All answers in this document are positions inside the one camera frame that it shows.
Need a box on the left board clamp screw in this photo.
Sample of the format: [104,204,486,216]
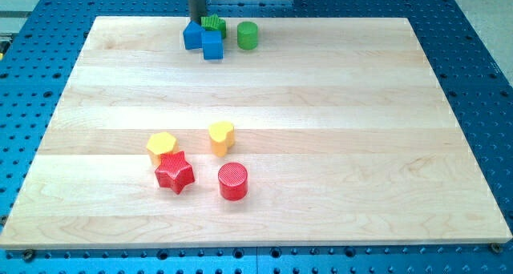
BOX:
[21,249,35,262]

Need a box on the wooden board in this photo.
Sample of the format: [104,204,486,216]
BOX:
[1,16,511,250]

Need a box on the right board clamp screw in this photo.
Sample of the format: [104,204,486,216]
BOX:
[489,243,503,254]

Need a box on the blue cube block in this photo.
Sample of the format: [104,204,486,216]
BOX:
[201,31,224,60]

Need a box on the board clamp screw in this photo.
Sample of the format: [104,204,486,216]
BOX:
[21,249,35,262]
[489,243,503,254]

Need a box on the yellow heart block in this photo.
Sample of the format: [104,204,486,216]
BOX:
[208,121,235,157]

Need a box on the yellow hexagon block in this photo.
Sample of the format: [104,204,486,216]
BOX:
[146,132,179,167]

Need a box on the red star block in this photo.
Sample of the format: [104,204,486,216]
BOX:
[155,151,195,195]

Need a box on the blue triangle block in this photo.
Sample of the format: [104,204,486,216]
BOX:
[183,21,204,50]

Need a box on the red cylinder block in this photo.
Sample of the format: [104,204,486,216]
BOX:
[218,162,248,201]

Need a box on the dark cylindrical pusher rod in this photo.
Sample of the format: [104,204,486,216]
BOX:
[188,0,208,24]

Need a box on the green star block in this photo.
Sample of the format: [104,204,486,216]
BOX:
[200,14,227,39]

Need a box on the green cylinder block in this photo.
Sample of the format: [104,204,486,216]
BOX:
[236,21,258,50]

